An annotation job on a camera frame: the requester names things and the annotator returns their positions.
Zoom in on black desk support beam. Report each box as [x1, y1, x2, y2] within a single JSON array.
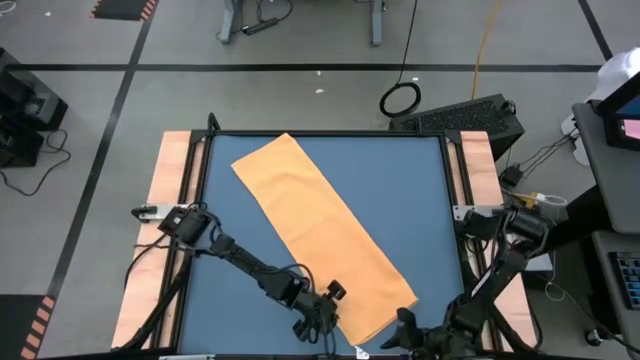
[[542, 184, 601, 254]]

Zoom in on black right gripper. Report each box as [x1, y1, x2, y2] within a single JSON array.
[[380, 306, 451, 359]]

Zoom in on black mat orange striped edges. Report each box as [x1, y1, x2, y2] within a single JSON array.
[[89, 0, 160, 22], [0, 293, 57, 360]]

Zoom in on grey desk top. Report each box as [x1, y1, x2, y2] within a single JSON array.
[[572, 99, 640, 236], [591, 230, 640, 360]]

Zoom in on black equipment case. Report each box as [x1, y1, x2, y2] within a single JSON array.
[[0, 117, 46, 169], [0, 47, 70, 132]]

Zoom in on yellow hanging cable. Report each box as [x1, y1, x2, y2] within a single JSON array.
[[470, 0, 502, 100]]

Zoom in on white labelled box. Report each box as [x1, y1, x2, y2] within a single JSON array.
[[524, 252, 555, 274]]

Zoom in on white rounded object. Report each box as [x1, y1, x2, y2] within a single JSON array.
[[559, 47, 640, 169]]

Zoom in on black hanging coiled cable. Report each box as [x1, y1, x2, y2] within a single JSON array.
[[378, 0, 422, 120]]

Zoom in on yellow orange waffle towel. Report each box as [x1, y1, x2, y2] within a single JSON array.
[[230, 132, 419, 359]]

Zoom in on black power adapter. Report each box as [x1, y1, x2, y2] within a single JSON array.
[[499, 166, 525, 190]]

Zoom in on black framed screen device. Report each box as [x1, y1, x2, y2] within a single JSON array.
[[594, 72, 640, 152]]

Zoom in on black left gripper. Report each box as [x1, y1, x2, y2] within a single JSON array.
[[291, 279, 348, 345]]

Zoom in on black keyboard blue keys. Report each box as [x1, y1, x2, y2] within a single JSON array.
[[607, 250, 640, 311]]

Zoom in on black floor cable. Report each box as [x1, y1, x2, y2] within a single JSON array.
[[0, 128, 72, 197]]

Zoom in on black power strip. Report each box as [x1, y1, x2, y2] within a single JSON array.
[[241, 17, 280, 37]]

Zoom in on wooden table side board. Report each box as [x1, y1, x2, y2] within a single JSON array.
[[112, 130, 206, 349], [447, 130, 539, 351]]

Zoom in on black perforated computer tower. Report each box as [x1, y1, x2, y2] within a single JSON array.
[[388, 93, 526, 162]]

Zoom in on black aluminium table frame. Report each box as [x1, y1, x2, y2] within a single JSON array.
[[119, 112, 544, 360]]

